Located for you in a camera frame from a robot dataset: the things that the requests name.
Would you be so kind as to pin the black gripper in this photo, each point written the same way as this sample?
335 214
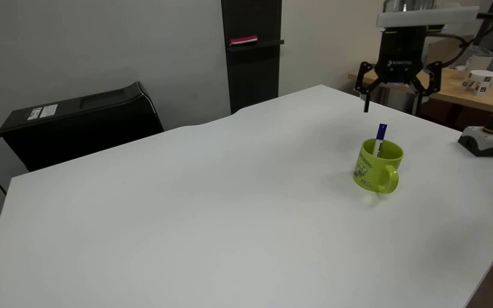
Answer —
400 54

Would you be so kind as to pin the blue capped white marker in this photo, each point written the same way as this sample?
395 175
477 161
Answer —
380 132

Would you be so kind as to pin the yellow-green ceramic mug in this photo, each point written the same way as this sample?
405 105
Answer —
371 172

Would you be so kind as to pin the brown cardboard box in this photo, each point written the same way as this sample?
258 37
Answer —
448 54

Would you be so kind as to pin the wooden side table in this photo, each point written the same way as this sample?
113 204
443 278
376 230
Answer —
469 95

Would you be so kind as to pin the white labelled cup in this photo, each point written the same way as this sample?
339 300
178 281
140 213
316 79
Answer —
479 81

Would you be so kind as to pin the black object on table edge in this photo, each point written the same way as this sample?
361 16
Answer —
484 143

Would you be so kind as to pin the black tall shelf column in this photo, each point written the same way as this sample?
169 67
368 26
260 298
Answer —
251 69

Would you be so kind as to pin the red flat item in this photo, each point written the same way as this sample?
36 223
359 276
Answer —
241 40

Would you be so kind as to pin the black computer case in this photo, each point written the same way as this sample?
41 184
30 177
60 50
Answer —
80 129

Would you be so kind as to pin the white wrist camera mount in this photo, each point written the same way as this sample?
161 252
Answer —
426 18

